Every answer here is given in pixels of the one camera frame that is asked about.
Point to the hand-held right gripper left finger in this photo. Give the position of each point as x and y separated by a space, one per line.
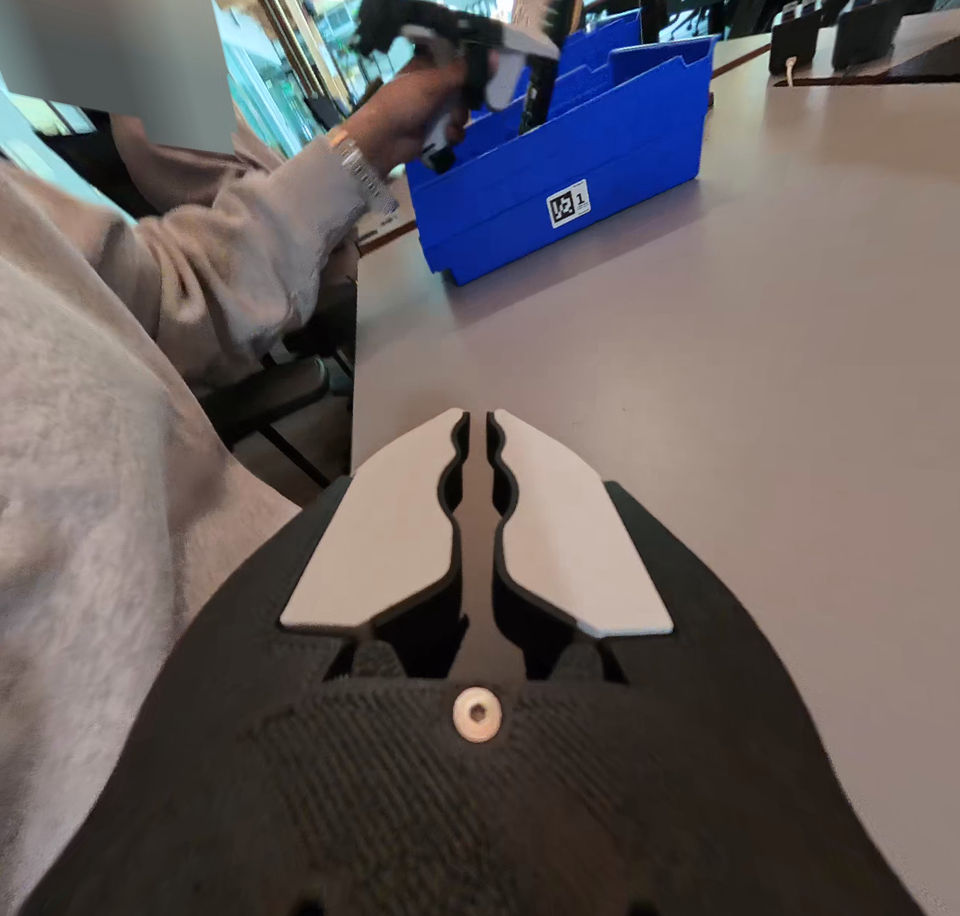
382 541

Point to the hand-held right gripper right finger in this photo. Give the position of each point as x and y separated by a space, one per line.
577 549

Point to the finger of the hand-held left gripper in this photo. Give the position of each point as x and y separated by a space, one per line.
529 43

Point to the blue storage bin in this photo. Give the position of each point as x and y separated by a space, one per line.
525 174

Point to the person's left forearm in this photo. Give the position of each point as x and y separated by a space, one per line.
247 256

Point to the person's left hand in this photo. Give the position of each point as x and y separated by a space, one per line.
397 118

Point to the black chair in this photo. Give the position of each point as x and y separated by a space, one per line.
270 399

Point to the black desk mat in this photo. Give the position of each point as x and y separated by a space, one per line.
922 58

